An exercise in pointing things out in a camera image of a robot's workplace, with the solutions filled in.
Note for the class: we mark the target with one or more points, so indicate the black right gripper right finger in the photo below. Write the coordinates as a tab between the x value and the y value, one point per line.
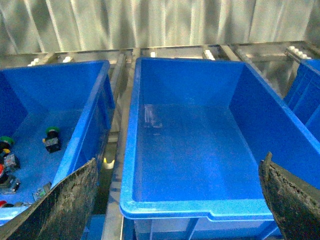
293	202

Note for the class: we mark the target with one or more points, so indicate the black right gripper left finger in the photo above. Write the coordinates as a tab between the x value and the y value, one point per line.
62	213

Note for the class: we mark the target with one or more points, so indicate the blue parts bin with buttons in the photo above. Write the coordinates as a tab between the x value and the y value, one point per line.
75	97

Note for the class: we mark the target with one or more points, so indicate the red push button behind finger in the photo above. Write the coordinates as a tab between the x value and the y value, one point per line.
5	204

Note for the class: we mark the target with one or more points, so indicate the red push button far right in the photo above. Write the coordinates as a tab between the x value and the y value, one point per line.
9	184

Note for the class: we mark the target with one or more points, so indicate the green push button far right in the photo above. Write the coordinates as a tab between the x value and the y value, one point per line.
52	141

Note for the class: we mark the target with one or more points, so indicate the far blue bin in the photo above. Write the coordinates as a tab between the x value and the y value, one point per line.
303	97

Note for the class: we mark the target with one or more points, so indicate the empty blue bin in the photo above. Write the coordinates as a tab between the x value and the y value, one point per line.
197	130

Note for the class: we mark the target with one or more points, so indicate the metal roller rack frame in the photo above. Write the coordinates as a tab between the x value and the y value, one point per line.
276	62

